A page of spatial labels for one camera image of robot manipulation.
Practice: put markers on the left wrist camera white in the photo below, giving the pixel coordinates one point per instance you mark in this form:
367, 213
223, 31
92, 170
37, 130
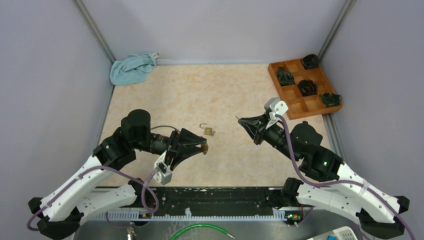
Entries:
163, 174

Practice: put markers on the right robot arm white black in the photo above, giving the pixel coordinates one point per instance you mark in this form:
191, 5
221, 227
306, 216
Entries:
326, 181

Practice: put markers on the black cable lock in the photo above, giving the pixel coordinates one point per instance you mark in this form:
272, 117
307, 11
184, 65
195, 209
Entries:
165, 126

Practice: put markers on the dark rosette centre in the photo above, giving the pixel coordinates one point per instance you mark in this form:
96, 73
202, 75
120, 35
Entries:
307, 88

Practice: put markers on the dark rosette upper left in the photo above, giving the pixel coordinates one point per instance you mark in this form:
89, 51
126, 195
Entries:
284, 77

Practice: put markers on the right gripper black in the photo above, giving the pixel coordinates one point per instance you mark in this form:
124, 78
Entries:
256, 126

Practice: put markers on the brass padlock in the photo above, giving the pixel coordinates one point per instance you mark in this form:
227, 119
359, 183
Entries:
206, 130
204, 147

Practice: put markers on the dark rosette right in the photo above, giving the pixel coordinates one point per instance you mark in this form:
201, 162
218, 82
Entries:
330, 99

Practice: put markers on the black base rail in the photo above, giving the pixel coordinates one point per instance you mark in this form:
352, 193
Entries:
224, 202

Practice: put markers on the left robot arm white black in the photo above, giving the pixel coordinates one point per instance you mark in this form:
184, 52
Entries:
61, 213

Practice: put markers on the light blue cloth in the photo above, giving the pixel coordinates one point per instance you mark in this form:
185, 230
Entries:
134, 69

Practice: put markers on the white basket corner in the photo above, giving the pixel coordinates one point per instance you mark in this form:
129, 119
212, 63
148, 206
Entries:
341, 233

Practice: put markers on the wooden compartment tray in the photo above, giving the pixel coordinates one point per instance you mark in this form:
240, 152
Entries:
300, 106

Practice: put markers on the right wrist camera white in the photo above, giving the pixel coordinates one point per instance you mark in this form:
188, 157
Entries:
273, 108

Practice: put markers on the dark rosette top corner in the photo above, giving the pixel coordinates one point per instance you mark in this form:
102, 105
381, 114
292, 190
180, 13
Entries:
310, 61

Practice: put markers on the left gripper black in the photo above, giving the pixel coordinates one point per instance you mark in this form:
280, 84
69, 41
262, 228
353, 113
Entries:
185, 137

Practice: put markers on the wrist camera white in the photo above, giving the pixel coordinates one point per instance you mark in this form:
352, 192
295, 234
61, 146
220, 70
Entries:
273, 108
163, 174

